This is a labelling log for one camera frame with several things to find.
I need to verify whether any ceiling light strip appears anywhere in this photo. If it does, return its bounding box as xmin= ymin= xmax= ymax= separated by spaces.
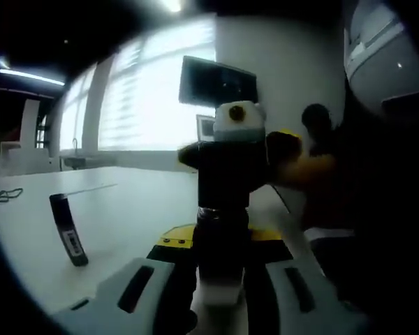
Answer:
xmin=0 ymin=68 xmax=66 ymax=87
xmin=160 ymin=0 xmax=182 ymax=13

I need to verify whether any clear flat strip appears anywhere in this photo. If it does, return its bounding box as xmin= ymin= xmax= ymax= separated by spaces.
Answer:
xmin=66 ymin=183 xmax=119 ymax=195

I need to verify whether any open laptop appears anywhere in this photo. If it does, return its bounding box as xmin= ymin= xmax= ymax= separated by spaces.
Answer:
xmin=196 ymin=114 xmax=217 ymax=142

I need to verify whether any black power cable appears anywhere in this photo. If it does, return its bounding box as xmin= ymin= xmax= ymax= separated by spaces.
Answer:
xmin=0 ymin=187 xmax=24 ymax=210

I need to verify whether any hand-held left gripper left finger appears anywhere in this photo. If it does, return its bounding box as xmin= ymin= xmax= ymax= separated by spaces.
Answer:
xmin=51 ymin=224 xmax=199 ymax=335

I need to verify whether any short black cosmetic bottle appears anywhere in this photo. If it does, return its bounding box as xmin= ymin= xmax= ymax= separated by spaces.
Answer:
xmin=49 ymin=192 xmax=89 ymax=267

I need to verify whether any person's right hand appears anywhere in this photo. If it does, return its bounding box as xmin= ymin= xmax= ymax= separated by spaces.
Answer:
xmin=270 ymin=149 xmax=338 ymax=195

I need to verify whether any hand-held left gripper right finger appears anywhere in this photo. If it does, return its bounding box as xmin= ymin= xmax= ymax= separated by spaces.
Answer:
xmin=242 ymin=225 xmax=370 ymax=335

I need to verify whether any dark low bench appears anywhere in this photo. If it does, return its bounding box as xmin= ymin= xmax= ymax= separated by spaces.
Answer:
xmin=63 ymin=155 xmax=118 ymax=170

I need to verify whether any large black bottle cap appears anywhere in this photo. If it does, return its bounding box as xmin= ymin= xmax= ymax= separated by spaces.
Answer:
xmin=198 ymin=139 xmax=251 ymax=210

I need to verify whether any window with blinds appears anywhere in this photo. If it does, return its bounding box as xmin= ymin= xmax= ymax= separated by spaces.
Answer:
xmin=59 ymin=17 xmax=217 ymax=153

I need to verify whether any black wall screen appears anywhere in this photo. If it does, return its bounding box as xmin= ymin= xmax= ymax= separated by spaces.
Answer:
xmin=178 ymin=54 xmax=258 ymax=108

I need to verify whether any tall black cosmetic bottle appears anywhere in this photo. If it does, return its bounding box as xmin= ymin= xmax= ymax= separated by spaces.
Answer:
xmin=192 ymin=205 xmax=251 ymax=306

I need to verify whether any white table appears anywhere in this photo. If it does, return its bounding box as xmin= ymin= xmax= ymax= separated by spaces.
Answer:
xmin=0 ymin=166 xmax=332 ymax=335

